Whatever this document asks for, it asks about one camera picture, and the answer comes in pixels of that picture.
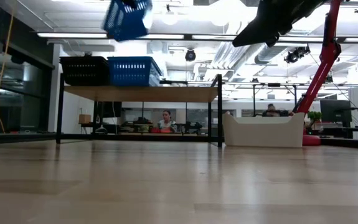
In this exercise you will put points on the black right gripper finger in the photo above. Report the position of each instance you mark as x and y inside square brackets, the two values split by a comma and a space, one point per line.
[264, 14]
[259, 31]

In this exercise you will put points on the blue slotted plastic basket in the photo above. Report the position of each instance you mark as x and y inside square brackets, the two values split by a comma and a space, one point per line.
[132, 76]
[125, 25]

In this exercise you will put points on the white plastic bin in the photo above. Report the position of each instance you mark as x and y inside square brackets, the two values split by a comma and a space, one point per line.
[262, 133]

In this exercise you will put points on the red desk lamp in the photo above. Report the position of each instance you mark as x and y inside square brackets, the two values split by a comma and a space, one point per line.
[329, 53]

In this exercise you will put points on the person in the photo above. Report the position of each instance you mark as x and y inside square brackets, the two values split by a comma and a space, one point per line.
[167, 116]
[271, 109]

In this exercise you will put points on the green potted plant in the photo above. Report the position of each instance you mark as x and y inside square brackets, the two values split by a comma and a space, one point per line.
[315, 116]

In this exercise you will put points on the black computer monitor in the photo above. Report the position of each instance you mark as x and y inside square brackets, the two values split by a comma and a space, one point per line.
[336, 110]

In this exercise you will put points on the cardboard box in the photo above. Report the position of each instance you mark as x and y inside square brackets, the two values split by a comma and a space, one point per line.
[84, 119]

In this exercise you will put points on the black ceiling camera rig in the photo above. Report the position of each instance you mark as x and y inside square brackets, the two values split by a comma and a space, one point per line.
[295, 55]

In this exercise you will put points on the black background frame rig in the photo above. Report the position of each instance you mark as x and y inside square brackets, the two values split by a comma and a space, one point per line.
[275, 84]

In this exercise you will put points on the wooden shelf with black frame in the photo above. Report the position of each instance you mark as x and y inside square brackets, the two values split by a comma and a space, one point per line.
[141, 94]

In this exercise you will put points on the black wall screen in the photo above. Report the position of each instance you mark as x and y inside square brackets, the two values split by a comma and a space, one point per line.
[110, 109]

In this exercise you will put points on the black table frame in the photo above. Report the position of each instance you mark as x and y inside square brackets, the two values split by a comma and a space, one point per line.
[135, 137]

